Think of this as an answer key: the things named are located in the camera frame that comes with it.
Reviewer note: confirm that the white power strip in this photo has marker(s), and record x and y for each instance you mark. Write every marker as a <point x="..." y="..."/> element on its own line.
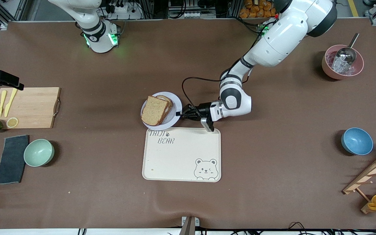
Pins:
<point x="119" y="8"/>

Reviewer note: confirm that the yellow plastic knife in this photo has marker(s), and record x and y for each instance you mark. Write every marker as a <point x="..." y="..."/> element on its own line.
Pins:
<point x="10" y="101"/>

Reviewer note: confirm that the cream bear print tray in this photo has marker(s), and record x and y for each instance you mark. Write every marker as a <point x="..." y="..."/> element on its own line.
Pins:
<point x="181" y="160"/>

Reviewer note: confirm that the metal scoop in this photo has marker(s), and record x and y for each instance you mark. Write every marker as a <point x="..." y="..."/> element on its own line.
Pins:
<point x="346" y="54"/>

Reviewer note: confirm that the mint green bowl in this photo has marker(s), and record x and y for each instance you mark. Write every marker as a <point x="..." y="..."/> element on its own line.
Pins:
<point x="38" y="152"/>

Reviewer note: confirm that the orange snack bags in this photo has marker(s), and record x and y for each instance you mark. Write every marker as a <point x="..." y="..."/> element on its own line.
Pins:
<point x="253" y="11"/>

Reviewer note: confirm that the yellow plastic fork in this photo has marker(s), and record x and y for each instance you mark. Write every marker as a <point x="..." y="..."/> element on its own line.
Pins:
<point x="2" y="101"/>

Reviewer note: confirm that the lemon slice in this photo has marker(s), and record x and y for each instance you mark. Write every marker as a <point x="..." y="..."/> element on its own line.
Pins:
<point x="12" y="122"/>

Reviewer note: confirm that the wooden cutting board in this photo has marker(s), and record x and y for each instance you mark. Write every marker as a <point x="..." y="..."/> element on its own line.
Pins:
<point x="34" y="107"/>

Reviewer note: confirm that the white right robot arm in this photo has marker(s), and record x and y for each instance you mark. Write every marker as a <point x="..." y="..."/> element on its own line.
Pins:
<point x="100" y="36"/>

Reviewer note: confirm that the dark grey cloth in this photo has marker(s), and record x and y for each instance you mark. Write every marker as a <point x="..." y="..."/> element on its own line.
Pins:
<point x="11" y="160"/>

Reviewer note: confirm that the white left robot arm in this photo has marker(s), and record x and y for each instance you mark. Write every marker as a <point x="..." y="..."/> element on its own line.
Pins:
<point x="282" y="39"/>

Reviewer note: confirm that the pink bowl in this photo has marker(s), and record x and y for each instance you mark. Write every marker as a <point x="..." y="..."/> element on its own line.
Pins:
<point x="328" y="65"/>

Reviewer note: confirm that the clear ice cubes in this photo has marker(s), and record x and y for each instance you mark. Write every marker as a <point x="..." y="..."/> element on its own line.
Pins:
<point x="339" y="67"/>

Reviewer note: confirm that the brown bread slice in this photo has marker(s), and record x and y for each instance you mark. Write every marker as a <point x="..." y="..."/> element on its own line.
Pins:
<point x="154" y="111"/>
<point x="170" y="103"/>

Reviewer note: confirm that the wooden dish rack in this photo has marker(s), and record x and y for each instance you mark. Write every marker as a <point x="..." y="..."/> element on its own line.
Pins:
<point x="370" y="176"/>

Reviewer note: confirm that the pale blue round plate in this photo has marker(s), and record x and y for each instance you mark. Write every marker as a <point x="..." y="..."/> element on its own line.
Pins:
<point x="176" y="112"/>

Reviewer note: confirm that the grey metal camera mount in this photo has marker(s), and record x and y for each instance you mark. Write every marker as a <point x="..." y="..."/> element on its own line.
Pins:
<point x="189" y="225"/>

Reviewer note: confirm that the blue bowl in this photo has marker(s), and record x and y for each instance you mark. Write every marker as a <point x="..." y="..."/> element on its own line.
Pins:
<point x="357" y="141"/>

